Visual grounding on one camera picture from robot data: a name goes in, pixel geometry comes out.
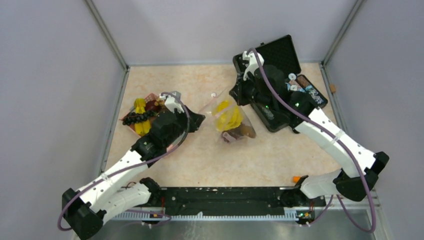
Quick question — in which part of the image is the yellow napa cabbage toy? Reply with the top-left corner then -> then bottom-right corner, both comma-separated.
211,100 -> 244,132

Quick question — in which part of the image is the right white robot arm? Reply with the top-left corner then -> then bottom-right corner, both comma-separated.
229,65 -> 390,206

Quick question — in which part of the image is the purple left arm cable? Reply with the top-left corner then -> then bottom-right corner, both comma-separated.
56,92 -> 191,232

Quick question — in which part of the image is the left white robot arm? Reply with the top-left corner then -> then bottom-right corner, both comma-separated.
57,109 -> 206,240

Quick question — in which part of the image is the pink plastic food basket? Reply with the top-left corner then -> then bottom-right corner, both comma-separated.
120,91 -> 185,152

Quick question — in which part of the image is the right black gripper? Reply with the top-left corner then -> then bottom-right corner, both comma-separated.
229,70 -> 275,112

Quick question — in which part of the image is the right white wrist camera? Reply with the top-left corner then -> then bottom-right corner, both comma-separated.
242,51 -> 264,81

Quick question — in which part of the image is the clear zip top bag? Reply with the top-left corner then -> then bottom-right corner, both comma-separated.
199,86 -> 257,144

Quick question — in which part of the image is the black poker chip case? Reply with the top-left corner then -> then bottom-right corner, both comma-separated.
229,34 -> 328,133

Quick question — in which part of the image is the brown mushroom toy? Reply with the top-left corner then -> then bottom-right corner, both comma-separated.
237,123 -> 257,139

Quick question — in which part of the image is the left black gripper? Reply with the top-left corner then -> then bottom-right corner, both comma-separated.
164,104 -> 206,147

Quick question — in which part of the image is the dark black grape bunch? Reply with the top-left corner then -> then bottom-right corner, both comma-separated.
122,110 -> 157,126

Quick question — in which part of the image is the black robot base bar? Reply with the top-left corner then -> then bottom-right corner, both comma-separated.
155,186 -> 299,218

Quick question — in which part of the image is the yellow banana bunch toy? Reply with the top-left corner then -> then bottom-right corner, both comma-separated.
134,98 -> 151,136

